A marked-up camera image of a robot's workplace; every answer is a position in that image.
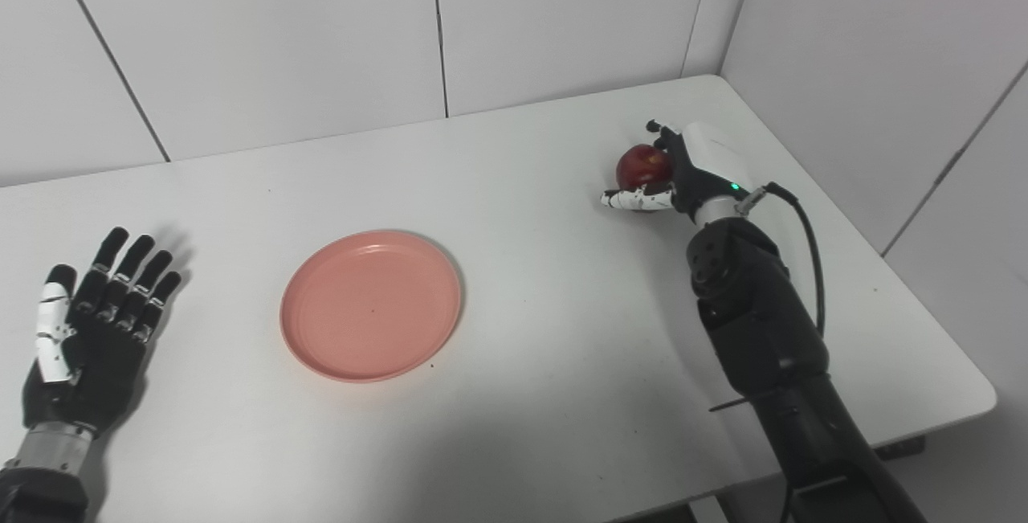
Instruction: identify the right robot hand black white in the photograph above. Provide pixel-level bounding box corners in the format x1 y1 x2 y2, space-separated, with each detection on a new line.
601 119 756 226

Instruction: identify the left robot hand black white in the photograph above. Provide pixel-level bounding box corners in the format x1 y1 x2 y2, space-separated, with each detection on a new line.
22 227 182 435

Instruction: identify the red apple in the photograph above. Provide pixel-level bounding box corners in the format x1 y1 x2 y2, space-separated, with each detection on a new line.
615 143 674 191

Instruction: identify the pink plate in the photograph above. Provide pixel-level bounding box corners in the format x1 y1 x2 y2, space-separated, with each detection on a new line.
279 230 463 383

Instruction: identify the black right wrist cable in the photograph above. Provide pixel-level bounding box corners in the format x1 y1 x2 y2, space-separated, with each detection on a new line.
739 182 827 339

